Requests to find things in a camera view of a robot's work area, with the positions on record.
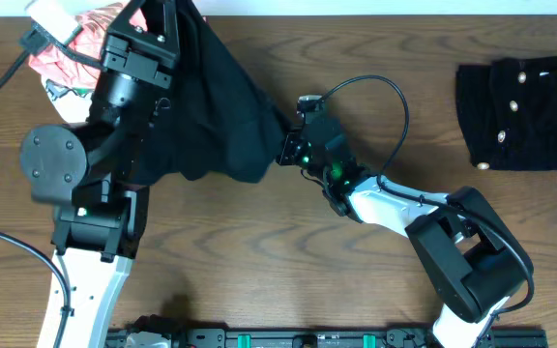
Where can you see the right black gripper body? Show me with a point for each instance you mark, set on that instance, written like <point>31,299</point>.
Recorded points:
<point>296,151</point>

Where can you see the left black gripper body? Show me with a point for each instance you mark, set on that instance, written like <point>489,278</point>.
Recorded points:
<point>136,62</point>

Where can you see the black t-shirt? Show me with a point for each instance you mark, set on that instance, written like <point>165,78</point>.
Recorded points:
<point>218,120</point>

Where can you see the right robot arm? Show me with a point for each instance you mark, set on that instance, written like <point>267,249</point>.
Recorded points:
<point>476,266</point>

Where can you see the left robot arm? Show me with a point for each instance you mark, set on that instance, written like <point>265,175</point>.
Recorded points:
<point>84,170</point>

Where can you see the white printed shirt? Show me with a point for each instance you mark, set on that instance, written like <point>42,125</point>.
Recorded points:
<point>72,104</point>

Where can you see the pink crumpled shirt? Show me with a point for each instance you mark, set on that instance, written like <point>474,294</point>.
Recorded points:
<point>62,61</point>

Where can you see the black cardigan with gold buttons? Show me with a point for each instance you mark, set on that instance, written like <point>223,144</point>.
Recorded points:
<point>507,113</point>

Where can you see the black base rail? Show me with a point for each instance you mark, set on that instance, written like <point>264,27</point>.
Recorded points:
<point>156,331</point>

